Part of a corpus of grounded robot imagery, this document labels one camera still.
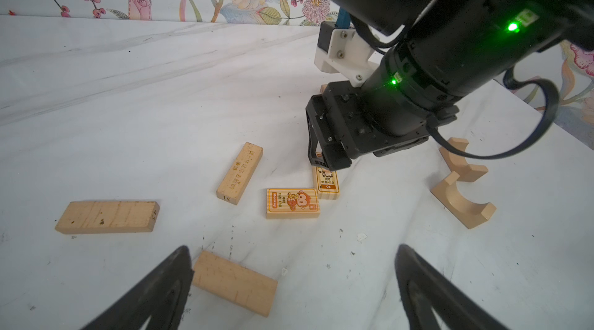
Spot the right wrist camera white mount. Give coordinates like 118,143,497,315
314,8,378,87

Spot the printed monkey wood block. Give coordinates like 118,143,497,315
266,189,320,220

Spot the plain flat wood block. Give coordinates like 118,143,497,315
192,251,278,318

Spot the wood arch block near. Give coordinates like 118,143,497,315
431,172,497,229

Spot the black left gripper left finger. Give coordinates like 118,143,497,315
85,246,194,329

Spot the wood arch block far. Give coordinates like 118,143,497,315
439,147,488,182

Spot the wood arch block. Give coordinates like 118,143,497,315
439,147,488,182
431,172,497,229

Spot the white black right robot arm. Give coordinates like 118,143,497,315
306,0,593,171

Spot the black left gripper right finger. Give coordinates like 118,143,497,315
394,244,506,330

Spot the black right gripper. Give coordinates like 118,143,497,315
306,81,459,171

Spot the numbered long wood block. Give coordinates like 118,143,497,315
55,201,160,235

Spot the printed small wood block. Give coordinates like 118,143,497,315
312,167,340,200

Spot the engraved long wood block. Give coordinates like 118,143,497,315
216,142,264,205

